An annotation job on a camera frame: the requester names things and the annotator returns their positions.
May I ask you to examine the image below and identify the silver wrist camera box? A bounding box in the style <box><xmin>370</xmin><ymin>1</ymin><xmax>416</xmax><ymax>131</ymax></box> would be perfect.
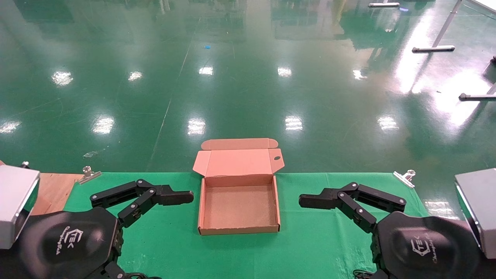
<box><xmin>0</xmin><ymin>165</ymin><xmax>40</xmax><ymax>250</ymax></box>
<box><xmin>455</xmin><ymin>168</ymin><xmax>496</xmax><ymax>259</ymax></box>

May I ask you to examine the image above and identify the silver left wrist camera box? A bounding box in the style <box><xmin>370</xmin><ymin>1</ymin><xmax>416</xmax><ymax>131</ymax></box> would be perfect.
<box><xmin>0</xmin><ymin>165</ymin><xmax>40</xmax><ymax>250</ymax></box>

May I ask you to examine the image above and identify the white table top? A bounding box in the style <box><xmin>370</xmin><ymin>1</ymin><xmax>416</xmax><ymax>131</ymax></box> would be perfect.
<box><xmin>467</xmin><ymin>0</ymin><xmax>496</xmax><ymax>15</ymax></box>

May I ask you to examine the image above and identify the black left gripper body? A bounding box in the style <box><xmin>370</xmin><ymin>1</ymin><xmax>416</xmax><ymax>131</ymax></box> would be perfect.
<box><xmin>0</xmin><ymin>207</ymin><xmax>124</xmax><ymax>279</ymax></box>

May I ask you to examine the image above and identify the green table cloth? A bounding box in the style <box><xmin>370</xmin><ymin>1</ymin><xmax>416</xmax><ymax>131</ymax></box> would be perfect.
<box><xmin>64</xmin><ymin>172</ymin><xmax>430</xmax><ymax>279</ymax></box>

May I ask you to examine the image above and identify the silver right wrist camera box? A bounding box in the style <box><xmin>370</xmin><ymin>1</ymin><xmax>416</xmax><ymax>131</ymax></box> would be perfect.
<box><xmin>455</xmin><ymin>168</ymin><xmax>496</xmax><ymax>259</ymax></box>

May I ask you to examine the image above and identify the open brown cardboard box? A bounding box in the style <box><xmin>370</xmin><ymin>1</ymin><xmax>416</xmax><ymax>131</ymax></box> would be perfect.
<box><xmin>193</xmin><ymin>138</ymin><xmax>285</xmax><ymax>236</ymax></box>

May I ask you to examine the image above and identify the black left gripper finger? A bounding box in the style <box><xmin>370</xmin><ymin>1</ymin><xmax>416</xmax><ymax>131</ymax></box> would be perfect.
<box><xmin>90</xmin><ymin>179</ymin><xmax>194</xmax><ymax>228</ymax></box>
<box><xmin>104</xmin><ymin>262</ymin><xmax>126</xmax><ymax>279</ymax></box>

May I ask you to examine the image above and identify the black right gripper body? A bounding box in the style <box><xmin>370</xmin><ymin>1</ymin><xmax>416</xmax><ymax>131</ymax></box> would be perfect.
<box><xmin>371</xmin><ymin>212</ymin><xmax>496</xmax><ymax>279</ymax></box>

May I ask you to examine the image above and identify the clear plastic floor scrap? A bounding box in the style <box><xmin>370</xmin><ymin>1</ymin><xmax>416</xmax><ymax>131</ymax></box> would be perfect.
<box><xmin>83</xmin><ymin>146</ymin><xmax>110</xmax><ymax>158</ymax></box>

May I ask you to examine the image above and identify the silver binder clip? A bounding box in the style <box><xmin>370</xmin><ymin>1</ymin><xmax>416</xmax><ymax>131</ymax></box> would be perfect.
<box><xmin>393</xmin><ymin>169</ymin><xmax>416</xmax><ymax>189</ymax></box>
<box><xmin>77</xmin><ymin>166</ymin><xmax>102</xmax><ymax>185</ymax></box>

